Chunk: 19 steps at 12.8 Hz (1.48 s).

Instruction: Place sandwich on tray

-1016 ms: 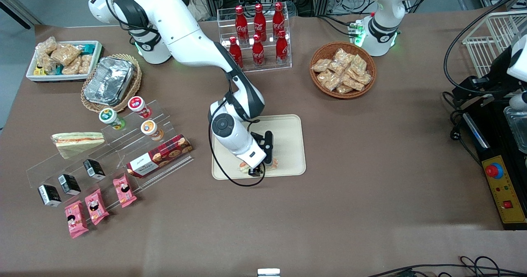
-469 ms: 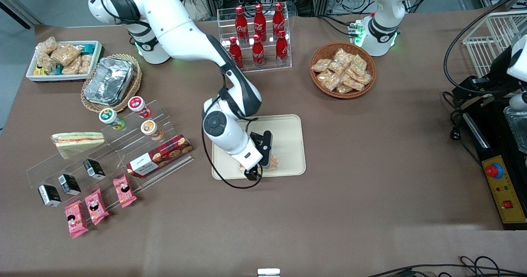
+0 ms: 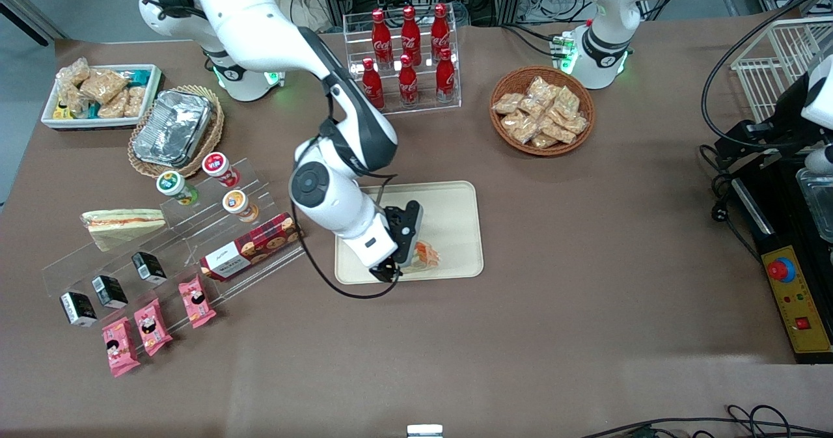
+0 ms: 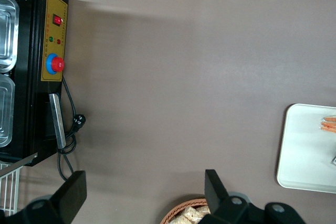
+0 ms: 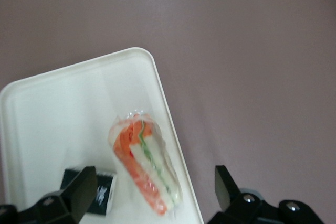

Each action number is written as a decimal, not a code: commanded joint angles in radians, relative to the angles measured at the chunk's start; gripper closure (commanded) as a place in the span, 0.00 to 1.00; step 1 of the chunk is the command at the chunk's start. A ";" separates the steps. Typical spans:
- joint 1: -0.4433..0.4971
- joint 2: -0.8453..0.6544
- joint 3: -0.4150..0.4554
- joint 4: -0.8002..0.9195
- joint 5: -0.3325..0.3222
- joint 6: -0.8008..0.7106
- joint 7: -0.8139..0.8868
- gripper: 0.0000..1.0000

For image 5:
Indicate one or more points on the small black box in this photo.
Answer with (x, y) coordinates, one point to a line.
(103, 195)

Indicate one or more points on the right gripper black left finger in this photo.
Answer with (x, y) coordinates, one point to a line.
(73, 197)

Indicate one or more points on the triangle sandwich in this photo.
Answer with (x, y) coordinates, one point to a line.
(141, 161)

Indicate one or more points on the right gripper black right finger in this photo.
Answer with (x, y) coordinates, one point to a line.
(236, 208)

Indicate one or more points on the beige plastic tray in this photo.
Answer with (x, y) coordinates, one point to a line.
(65, 119)

